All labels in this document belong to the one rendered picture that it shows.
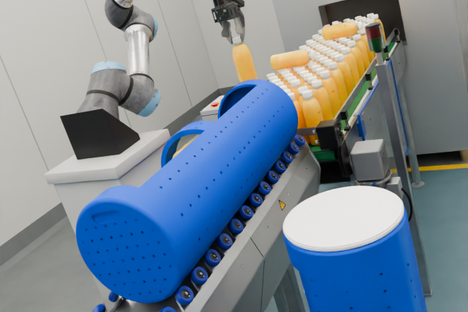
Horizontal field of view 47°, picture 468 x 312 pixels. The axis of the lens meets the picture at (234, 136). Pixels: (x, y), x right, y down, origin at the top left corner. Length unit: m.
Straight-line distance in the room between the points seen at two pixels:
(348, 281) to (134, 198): 0.49
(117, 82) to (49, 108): 2.97
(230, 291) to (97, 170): 0.62
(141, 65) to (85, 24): 3.30
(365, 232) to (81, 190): 1.03
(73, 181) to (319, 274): 0.96
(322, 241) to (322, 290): 0.11
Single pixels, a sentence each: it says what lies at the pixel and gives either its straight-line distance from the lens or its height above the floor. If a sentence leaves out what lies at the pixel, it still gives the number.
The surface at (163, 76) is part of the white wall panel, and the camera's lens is 6.16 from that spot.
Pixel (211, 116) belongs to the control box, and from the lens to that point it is 2.24.
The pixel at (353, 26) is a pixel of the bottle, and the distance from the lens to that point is 2.89.
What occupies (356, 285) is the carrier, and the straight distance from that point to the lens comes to 1.21.
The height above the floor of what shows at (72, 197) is 1.05.
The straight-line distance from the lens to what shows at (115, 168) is 1.73.
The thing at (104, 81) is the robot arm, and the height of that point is 1.38.
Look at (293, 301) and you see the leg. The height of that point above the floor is 0.31.
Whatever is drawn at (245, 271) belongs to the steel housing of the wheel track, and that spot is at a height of 0.86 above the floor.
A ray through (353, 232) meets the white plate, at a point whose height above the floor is 1.04.
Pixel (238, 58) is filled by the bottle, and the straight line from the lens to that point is 2.08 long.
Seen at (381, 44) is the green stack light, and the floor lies 1.18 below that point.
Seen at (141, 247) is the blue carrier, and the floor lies 1.11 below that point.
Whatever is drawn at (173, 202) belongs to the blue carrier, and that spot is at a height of 1.17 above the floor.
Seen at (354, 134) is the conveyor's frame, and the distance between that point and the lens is 2.24.
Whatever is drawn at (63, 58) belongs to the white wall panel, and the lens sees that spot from 5.10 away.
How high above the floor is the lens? 1.64
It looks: 17 degrees down
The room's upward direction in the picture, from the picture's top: 17 degrees counter-clockwise
